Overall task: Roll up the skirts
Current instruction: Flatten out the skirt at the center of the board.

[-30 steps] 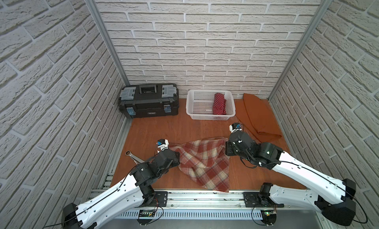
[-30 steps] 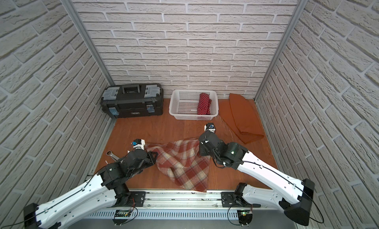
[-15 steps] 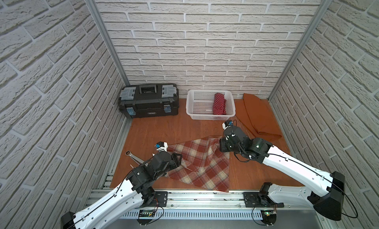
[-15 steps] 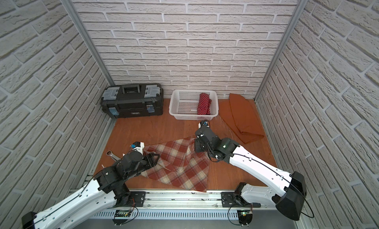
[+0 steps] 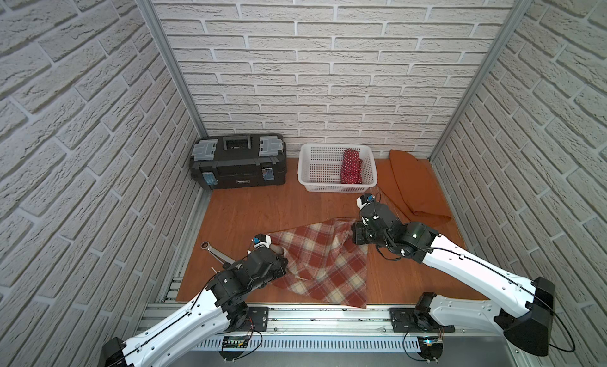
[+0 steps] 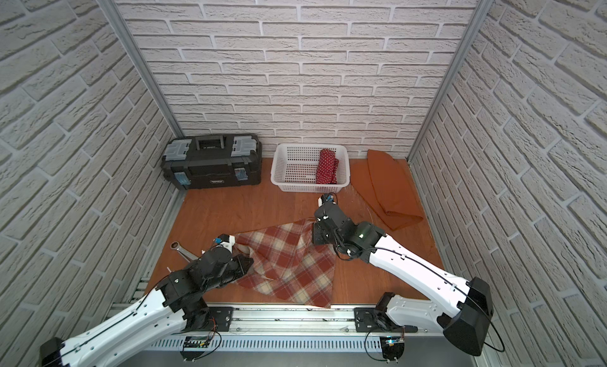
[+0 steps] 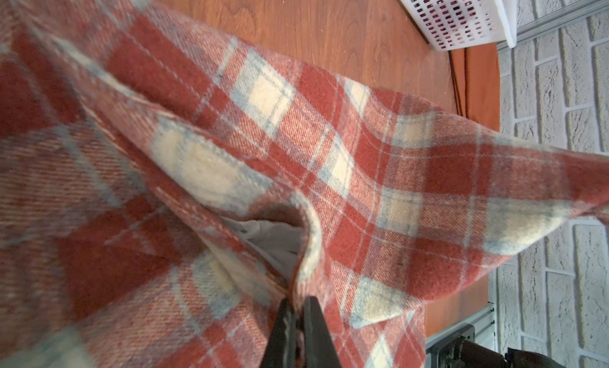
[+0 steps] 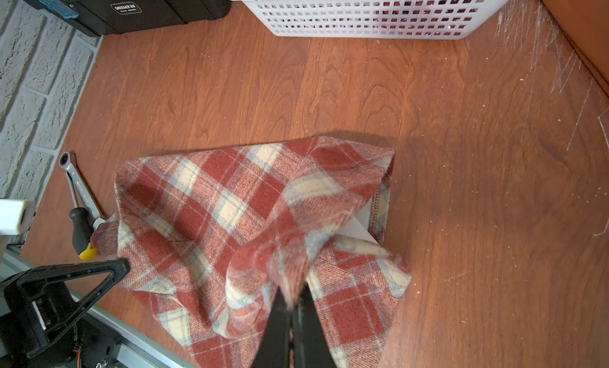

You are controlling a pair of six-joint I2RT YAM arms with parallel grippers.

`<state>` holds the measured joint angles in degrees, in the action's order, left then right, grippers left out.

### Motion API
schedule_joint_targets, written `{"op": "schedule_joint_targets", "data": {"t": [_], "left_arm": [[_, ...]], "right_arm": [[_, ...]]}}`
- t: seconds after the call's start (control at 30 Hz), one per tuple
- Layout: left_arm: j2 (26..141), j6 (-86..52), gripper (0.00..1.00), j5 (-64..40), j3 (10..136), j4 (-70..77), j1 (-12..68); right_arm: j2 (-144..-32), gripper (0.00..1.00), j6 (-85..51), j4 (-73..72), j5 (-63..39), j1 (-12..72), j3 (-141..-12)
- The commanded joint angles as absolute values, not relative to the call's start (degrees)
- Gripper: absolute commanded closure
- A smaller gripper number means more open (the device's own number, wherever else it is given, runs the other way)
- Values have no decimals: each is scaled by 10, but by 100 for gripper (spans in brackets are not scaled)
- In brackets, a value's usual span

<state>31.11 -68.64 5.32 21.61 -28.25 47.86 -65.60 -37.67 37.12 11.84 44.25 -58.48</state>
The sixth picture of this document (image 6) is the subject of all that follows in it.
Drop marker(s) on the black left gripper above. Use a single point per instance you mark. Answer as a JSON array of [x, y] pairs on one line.
[[242, 264]]

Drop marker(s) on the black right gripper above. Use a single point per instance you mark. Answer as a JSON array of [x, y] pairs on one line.
[[316, 236]]

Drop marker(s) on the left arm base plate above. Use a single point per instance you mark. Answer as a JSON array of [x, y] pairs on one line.
[[218, 318]]

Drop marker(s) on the red polka dot skirt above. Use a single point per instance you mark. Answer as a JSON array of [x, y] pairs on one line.
[[326, 172]]

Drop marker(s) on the red plaid skirt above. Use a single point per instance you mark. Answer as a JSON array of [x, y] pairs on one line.
[[287, 265]]

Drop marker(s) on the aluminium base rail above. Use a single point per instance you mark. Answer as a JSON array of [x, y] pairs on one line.
[[260, 319]]

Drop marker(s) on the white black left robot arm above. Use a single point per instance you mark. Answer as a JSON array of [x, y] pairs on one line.
[[120, 337]]

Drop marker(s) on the orange brown skirt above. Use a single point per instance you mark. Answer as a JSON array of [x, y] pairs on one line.
[[383, 184]]

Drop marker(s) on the black plastic toolbox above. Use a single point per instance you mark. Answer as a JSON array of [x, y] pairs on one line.
[[217, 161]]

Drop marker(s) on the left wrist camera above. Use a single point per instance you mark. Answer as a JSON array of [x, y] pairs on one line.
[[224, 241]]

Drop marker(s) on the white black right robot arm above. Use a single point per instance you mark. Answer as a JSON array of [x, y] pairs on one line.
[[462, 308]]

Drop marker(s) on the controller board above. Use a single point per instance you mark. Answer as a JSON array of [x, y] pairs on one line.
[[392, 349], [197, 347]]

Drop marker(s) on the right controller board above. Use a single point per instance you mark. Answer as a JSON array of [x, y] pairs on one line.
[[392, 349]]

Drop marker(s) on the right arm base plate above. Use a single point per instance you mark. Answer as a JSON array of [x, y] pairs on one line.
[[372, 320]]

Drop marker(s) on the white plastic basket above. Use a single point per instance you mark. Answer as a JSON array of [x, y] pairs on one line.
[[294, 168]]

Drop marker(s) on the silver wrench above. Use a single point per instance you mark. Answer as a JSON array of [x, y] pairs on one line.
[[187, 255]]

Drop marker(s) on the left controller board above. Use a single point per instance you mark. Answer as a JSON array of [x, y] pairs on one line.
[[197, 347]]

